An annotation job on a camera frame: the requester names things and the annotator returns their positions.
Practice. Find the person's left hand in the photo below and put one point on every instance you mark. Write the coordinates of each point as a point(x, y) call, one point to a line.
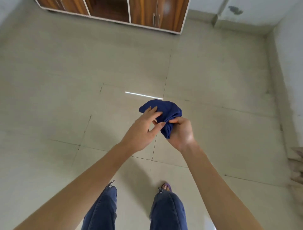
point(139, 135)

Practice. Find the person's right hand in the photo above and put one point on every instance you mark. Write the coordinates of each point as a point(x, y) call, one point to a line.
point(182, 135)

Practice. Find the blue cloth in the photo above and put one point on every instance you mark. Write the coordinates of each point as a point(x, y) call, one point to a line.
point(165, 107)

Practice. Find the wooden cabinet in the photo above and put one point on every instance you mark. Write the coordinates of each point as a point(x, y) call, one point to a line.
point(142, 11)

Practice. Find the person's right forearm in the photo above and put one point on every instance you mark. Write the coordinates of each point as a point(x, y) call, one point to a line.
point(217, 189)

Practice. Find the person's left forearm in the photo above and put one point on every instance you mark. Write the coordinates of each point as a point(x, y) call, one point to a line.
point(75, 189)

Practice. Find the person's foot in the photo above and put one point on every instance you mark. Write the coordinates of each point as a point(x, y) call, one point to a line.
point(165, 188)

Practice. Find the beige tiled floor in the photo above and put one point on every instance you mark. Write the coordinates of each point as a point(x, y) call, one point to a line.
point(59, 83)

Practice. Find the purple sandal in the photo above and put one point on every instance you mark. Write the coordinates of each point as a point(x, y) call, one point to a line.
point(168, 185)

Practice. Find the blue denim jeans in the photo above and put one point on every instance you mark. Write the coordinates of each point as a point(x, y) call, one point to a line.
point(168, 213)

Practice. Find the brown patterned curtain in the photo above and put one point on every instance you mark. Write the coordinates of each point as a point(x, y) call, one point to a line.
point(297, 165)

